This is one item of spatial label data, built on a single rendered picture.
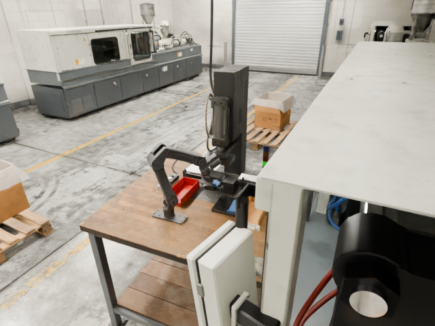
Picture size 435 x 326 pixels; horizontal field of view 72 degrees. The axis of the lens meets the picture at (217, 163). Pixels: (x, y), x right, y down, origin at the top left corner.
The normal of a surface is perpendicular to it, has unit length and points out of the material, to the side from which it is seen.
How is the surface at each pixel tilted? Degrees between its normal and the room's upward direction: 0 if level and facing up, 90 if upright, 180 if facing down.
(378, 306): 90
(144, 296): 0
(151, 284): 0
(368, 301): 90
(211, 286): 90
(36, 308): 0
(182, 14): 90
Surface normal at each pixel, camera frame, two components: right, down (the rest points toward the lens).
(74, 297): -0.01, -0.89
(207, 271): -0.62, 0.36
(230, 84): -0.39, 0.42
